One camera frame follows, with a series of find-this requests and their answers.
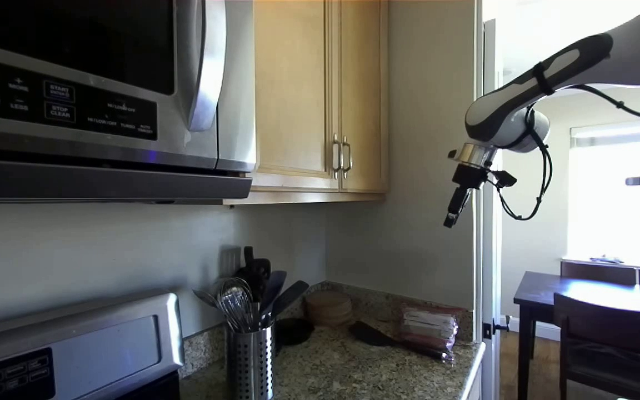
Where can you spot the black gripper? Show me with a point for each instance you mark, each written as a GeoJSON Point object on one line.
{"type": "Point", "coordinates": [469, 178]}

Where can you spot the light wood cabinet door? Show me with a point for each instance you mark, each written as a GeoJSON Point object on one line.
{"type": "Point", "coordinates": [290, 90]}
{"type": "Point", "coordinates": [366, 90]}

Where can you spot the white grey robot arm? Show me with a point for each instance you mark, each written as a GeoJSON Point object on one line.
{"type": "Point", "coordinates": [527, 90]}

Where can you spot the pinkish plastic bag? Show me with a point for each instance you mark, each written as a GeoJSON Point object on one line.
{"type": "Point", "coordinates": [427, 329]}

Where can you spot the dark wooden dining table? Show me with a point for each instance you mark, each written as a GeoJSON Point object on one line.
{"type": "Point", "coordinates": [556, 291]}

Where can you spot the dark wooden chair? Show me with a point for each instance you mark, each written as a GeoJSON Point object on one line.
{"type": "Point", "coordinates": [610, 347]}
{"type": "Point", "coordinates": [598, 269]}

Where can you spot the round wooden board stack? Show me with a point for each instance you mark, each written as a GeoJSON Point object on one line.
{"type": "Point", "coordinates": [329, 310]}

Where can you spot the bright window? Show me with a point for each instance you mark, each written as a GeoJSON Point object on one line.
{"type": "Point", "coordinates": [610, 223]}

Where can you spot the black plastic turner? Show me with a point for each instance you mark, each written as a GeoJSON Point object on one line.
{"type": "Point", "coordinates": [290, 297]}

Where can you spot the grey plastic spatula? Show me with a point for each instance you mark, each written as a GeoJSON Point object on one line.
{"type": "Point", "coordinates": [274, 289]}

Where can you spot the dark wooden spatula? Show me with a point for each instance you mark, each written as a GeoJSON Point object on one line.
{"type": "Point", "coordinates": [256, 267]}

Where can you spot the perforated steel utensil holder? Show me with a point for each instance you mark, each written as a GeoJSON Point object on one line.
{"type": "Point", "coordinates": [249, 363]}

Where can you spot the stainless steel microwave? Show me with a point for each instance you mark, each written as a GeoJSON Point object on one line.
{"type": "Point", "coordinates": [76, 44]}

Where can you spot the white door frame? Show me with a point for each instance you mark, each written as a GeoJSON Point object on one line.
{"type": "Point", "coordinates": [487, 267]}

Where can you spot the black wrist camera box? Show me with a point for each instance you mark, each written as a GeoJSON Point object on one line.
{"type": "Point", "coordinates": [503, 178]}

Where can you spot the light wood wall cabinet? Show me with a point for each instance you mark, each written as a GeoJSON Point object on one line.
{"type": "Point", "coordinates": [298, 197]}

